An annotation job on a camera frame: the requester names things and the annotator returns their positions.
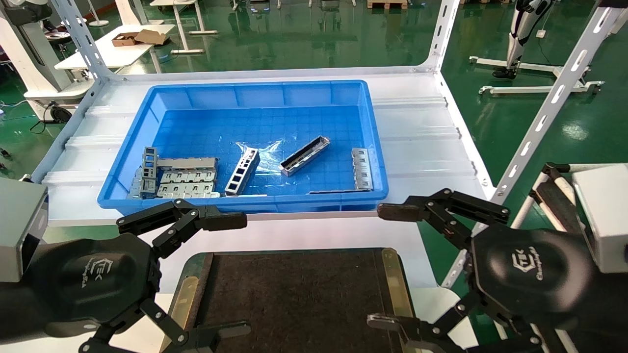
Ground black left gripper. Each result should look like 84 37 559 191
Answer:
0 233 162 345

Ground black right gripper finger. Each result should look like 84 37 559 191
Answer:
377 188 511 251

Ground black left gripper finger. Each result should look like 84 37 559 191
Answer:
117 199 247 259
78 298 252 353

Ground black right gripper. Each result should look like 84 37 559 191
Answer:
367 228 628 353

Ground long silver metal channel part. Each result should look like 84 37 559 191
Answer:
279 136 331 177

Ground dark grey slotted metal part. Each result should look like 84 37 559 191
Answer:
140 147 158 199

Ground slotted ladder-shaped metal part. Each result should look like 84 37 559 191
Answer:
225 148 261 197

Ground black container tray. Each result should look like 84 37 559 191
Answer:
169 248 418 353

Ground brass strip on tray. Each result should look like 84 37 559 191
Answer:
159 276 199 353
382 248 415 319

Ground clear plastic film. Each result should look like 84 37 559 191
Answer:
235 140 297 185

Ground blue plastic bin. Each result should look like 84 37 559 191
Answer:
97 80 390 214

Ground white and black folding stand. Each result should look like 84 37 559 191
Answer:
510 162 577 233

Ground white metal shelf rack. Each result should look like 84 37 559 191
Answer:
29 0 628 290

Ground white table with T-legs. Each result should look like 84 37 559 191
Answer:
150 0 219 54

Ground open cardboard box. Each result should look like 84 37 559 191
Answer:
111 29 170 48

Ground white work table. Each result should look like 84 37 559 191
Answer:
54 24 176 74

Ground white humanoid robot legs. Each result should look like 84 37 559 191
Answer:
492 0 557 80

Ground white machine with black wheel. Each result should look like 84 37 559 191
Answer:
0 0 96 123

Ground silver slotted metal bracket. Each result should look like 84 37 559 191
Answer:
351 148 374 191

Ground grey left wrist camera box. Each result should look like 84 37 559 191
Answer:
0 177 49 283

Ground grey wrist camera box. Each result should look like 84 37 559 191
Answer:
0 177 49 283
572 164 628 274

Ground white wheeled stand frame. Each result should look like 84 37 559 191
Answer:
469 55 605 95

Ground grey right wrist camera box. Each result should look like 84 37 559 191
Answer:
572 164 628 274

